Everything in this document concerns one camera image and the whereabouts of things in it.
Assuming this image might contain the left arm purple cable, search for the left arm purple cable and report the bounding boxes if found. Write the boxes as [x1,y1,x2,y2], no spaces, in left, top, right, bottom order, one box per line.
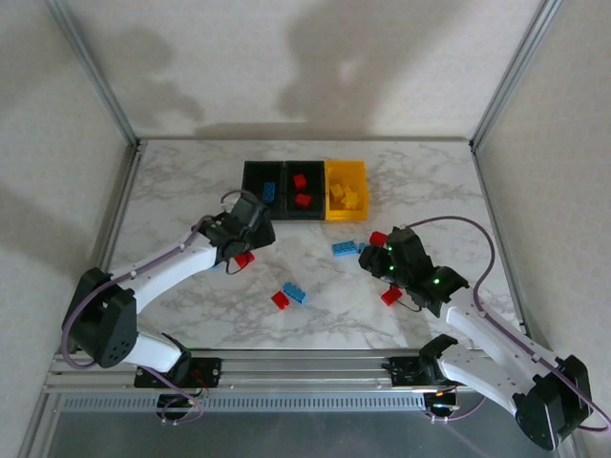
[61,189,262,427]

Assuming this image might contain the grey slotted cable duct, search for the grey slotted cable duct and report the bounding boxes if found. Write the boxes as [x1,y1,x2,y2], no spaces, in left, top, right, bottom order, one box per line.
[56,393,431,414]

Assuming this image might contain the thin aluminium table rail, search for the thin aluminium table rail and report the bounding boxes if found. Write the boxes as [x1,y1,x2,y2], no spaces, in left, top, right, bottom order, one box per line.
[137,136,474,144]

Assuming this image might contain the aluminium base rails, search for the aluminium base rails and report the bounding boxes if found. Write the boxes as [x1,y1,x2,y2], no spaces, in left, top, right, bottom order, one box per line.
[45,346,564,397]

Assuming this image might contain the long blue lego brick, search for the long blue lego brick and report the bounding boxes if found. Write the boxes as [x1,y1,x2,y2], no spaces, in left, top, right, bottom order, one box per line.
[282,281,309,304]

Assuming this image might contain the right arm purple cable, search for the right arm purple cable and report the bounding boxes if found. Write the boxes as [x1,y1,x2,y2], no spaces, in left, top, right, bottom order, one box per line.
[405,215,611,433]

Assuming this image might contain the grey metal panel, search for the grey metal panel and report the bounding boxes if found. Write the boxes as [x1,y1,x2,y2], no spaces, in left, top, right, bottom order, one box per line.
[42,409,574,458]

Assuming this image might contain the yellow plastic container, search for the yellow plastic container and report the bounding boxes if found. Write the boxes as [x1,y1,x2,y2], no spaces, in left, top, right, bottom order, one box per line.
[324,159,371,224]

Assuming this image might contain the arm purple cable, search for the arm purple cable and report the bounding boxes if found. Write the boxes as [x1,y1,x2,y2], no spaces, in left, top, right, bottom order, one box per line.
[61,189,262,427]
[405,215,611,433]

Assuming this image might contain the black plastic container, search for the black plastic container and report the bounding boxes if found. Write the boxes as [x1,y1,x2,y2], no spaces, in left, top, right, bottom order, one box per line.
[242,159,287,221]
[282,159,329,221]

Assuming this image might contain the aluminium frame post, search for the aluminium frame post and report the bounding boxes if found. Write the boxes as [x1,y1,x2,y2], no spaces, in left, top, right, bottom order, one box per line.
[469,0,567,149]
[45,0,142,149]

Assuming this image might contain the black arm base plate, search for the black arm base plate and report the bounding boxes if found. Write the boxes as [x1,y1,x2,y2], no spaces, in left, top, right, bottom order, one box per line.
[389,355,459,387]
[133,357,223,388]

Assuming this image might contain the aluminium side rail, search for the aluminium side rail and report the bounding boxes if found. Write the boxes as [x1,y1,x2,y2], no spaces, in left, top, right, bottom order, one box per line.
[469,137,536,352]
[45,140,149,383]

